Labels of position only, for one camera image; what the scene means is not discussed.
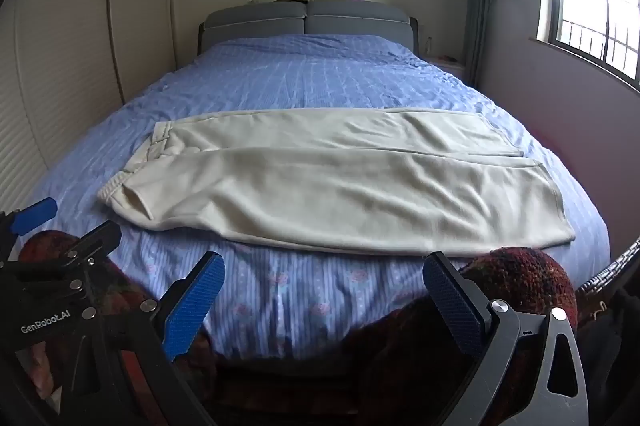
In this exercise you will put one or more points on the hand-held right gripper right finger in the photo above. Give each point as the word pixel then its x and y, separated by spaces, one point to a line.
pixel 452 301

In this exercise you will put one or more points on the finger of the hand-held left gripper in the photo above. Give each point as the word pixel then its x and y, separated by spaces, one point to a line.
pixel 97 238
pixel 35 213

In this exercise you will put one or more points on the white wardrobe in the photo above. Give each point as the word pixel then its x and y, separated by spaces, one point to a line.
pixel 75 30

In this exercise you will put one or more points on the grey padded headboard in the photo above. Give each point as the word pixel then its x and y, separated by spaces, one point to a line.
pixel 300 18

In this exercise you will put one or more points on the cream pants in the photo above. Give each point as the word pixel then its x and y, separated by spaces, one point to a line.
pixel 325 186

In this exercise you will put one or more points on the dark cloth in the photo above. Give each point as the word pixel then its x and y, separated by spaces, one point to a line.
pixel 610 356

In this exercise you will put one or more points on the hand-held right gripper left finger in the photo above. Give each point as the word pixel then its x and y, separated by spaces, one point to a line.
pixel 195 301

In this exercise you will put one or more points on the wicker basket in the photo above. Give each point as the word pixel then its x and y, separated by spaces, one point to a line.
pixel 610 268

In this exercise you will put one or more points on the white nightstand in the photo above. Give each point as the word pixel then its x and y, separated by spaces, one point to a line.
pixel 450 64

